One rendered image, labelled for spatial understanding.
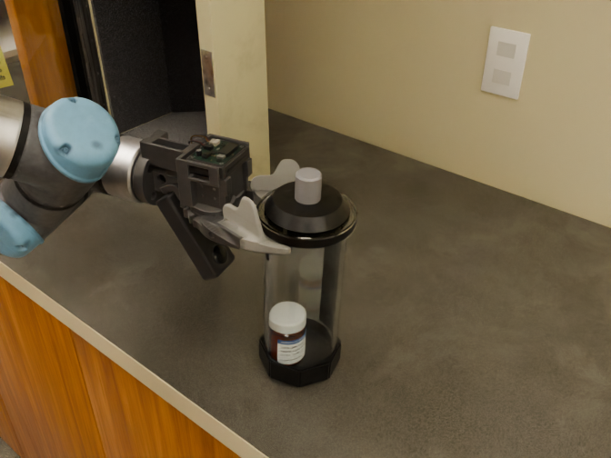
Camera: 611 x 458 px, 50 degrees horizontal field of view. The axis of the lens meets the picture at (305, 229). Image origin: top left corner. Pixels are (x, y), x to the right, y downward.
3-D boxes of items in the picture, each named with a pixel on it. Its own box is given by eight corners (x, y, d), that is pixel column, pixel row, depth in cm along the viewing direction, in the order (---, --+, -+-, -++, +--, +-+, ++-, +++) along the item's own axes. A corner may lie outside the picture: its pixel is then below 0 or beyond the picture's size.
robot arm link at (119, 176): (106, 207, 77) (146, 177, 84) (137, 216, 76) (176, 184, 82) (95, 151, 73) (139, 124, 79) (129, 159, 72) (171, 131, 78)
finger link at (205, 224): (228, 243, 67) (182, 208, 72) (229, 254, 68) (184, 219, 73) (264, 226, 70) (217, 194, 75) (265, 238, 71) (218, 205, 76)
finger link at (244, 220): (267, 222, 62) (213, 185, 68) (268, 271, 66) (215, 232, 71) (292, 211, 64) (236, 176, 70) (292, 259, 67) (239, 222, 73)
